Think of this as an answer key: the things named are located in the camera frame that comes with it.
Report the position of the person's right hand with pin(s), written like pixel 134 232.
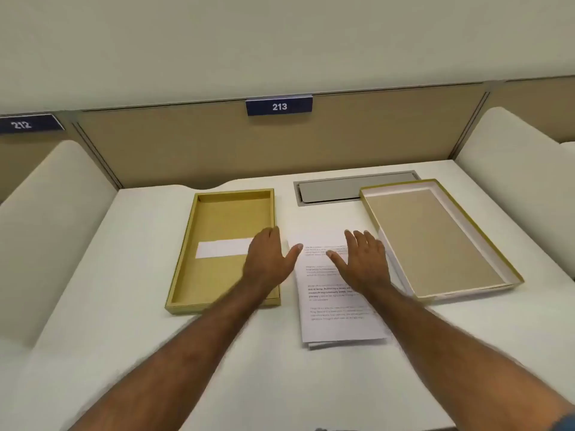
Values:
pixel 366 267

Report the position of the person's left hand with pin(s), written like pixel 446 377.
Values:
pixel 265 264

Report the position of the person's right thumb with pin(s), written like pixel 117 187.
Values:
pixel 337 256

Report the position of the person's left thumb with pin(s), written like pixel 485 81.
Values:
pixel 293 255

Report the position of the person's right forearm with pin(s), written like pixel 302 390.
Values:
pixel 449 354

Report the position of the person's left forearm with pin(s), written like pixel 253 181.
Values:
pixel 179 368

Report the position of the printed white paper sheet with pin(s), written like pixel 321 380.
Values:
pixel 337 309

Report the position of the blank white paper slip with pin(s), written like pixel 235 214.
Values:
pixel 222 248

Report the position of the gold cardboard box base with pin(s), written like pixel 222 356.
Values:
pixel 215 273

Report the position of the gold cardboard box lid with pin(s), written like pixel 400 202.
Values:
pixel 435 242

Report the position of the wide beige partition panel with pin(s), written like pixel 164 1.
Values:
pixel 278 143

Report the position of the blue desk number sign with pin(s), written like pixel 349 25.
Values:
pixel 279 106
pixel 27 124

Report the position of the white curved side divider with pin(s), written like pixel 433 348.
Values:
pixel 49 237
pixel 521 183

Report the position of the blue sleeve cuff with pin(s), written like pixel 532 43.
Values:
pixel 565 422

